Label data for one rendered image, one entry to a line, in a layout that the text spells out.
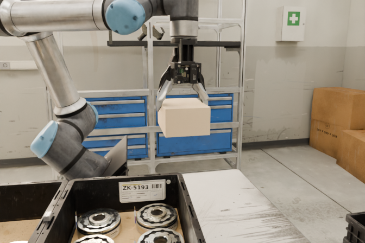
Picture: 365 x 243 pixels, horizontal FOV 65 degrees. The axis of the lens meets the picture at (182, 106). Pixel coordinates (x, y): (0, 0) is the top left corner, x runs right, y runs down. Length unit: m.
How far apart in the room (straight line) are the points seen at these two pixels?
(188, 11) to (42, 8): 0.34
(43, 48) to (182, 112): 0.49
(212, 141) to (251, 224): 1.73
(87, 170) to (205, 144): 1.81
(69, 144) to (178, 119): 0.41
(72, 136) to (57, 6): 0.45
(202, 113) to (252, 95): 2.97
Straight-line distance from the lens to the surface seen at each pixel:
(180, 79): 0.74
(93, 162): 1.01
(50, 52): 1.00
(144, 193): 0.82
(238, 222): 1.05
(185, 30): 0.74
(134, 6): 0.65
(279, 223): 1.07
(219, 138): 2.71
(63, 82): 1.03
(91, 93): 2.46
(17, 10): 0.82
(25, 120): 3.53
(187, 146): 2.65
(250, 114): 3.74
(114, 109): 2.49
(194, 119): 0.74
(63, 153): 0.99
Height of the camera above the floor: 1.26
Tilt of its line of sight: 11 degrees down
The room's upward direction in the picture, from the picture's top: straight up
